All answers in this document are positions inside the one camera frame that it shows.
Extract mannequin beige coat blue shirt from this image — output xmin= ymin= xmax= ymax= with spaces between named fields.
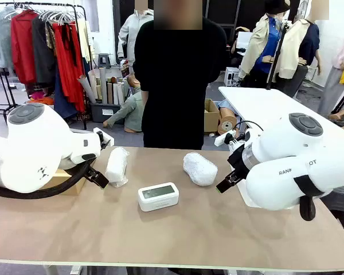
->
xmin=238 ymin=0 xmax=286 ymax=88

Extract red hanging shirt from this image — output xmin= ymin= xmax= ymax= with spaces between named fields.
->
xmin=10 ymin=10 xmax=38 ymax=84

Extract navy hanging trousers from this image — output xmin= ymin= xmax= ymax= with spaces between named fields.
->
xmin=53 ymin=68 xmax=79 ymax=120

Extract seated mannequin grey-green shirt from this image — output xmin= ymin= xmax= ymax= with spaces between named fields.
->
xmin=103 ymin=74 xmax=146 ymax=134

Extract light grey hanging garment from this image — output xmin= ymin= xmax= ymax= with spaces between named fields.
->
xmin=0 ymin=6 xmax=17 ymax=69

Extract tall grey tube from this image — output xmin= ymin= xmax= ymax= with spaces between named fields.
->
xmin=99 ymin=67 xmax=108 ymax=104

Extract white table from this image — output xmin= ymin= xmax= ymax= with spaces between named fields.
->
xmin=218 ymin=85 xmax=344 ymax=137

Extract small white cabinet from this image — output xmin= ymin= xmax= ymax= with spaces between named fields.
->
xmin=224 ymin=66 xmax=241 ymax=87

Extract grey step stool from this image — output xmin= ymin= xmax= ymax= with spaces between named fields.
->
xmin=97 ymin=53 xmax=112 ymax=70

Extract white monitor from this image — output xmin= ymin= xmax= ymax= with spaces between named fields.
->
xmin=236 ymin=31 xmax=255 ymax=49

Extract black plastic stool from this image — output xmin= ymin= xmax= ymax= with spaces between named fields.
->
xmin=320 ymin=188 xmax=344 ymax=230

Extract grey leaning paper roll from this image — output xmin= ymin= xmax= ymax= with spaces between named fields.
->
xmin=77 ymin=74 xmax=97 ymax=104

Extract long red hanging dress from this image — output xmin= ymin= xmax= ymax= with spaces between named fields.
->
xmin=52 ymin=22 xmax=87 ymax=113

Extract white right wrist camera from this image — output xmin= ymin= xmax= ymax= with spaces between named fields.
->
xmin=214 ymin=129 xmax=237 ymax=147

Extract dark grey storage bin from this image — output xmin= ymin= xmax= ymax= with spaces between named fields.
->
xmin=90 ymin=102 xmax=124 ymax=124

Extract mannequin beige coat navy top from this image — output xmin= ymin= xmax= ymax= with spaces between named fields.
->
xmin=276 ymin=0 xmax=323 ymax=98

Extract black clothes rack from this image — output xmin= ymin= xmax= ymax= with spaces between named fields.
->
xmin=0 ymin=2 xmax=88 ymax=131

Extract open cardboard box with flap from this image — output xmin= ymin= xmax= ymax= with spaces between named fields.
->
xmin=41 ymin=168 xmax=88 ymax=197

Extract thin black camera cable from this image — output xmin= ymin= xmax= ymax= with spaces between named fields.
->
xmin=234 ymin=119 xmax=265 ymax=136

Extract bubble-wrapped clock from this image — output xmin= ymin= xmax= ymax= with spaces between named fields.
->
xmin=182 ymin=152 xmax=218 ymax=187
xmin=105 ymin=147 xmax=130 ymax=188

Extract lying mannequin legs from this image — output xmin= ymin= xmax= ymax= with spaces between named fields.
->
xmin=328 ymin=104 xmax=344 ymax=132

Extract brown cardboard carton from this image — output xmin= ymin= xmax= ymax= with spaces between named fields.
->
xmin=204 ymin=98 xmax=221 ymax=133

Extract dark grey hanging garment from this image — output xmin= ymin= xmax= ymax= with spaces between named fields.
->
xmin=31 ymin=17 xmax=57 ymax=87

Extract person in black sweater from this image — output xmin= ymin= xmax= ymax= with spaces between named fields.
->
xmin=133 ymin=17 xmax=229 ymax=150

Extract mannequin pink top grey skirt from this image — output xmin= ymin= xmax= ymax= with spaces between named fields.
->
xmin=318 ymin=27 xmax=344 ymax=117

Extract black tripod pole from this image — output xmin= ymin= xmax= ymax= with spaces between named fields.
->
xmin=265 ymin=20 xmax=293 ymax=90

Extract thick brown paper roll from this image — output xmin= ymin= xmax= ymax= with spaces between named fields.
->
xmin=217 ymin=108 xmax=238 ymax=136

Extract red booklet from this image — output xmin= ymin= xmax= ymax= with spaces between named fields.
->
xmin=120 ymin=59 xmax=131 ymax=78

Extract cream paper roll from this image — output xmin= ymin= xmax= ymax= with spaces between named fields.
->
xmin=88 ymin=71 xmax=100 ymax=100

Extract black left arm hose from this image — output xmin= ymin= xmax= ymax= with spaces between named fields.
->
xmin=0 ymin=159 xmax=97 ymax=201

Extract orange cloth pile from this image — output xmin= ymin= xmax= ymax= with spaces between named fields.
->
xmin=28 ymin=96 xmax=54 ymax=106

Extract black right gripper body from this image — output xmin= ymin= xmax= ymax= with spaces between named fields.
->
xmin=227 ymin=143 xmax=252 ymax=176

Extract white digital clock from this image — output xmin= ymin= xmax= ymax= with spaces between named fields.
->
xmin=137 ymin=182 xmax=180 ymax=213

